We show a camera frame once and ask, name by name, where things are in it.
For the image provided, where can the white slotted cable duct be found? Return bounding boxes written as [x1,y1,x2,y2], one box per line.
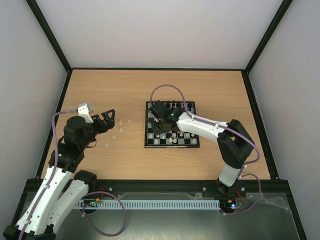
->
[74,199,221,210]

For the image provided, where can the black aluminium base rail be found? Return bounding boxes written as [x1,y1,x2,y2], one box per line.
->
[24,178,291,198]

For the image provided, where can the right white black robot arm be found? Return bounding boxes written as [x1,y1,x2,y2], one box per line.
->
[146,100,256,196]

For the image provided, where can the black frame post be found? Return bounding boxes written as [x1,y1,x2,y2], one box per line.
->
[26,0,72,73]
[244,0,293,75]

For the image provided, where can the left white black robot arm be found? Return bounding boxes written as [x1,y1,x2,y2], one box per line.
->
[3,106,115,240]

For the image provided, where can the black frame post right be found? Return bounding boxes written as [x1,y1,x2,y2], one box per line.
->
[244,0,293,75]

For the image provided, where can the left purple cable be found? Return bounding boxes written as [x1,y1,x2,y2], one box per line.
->
[17,109,127,240]

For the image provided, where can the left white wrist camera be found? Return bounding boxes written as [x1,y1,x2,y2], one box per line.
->
[77,102,94,124]

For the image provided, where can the circuit board with leds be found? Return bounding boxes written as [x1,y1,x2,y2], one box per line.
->
[219,197,243,210]

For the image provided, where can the black frame post left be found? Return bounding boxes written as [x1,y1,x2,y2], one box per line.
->
[26,0,72,73]

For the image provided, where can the black and white chessboard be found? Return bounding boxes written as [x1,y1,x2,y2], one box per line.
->
[144,101,200,148]

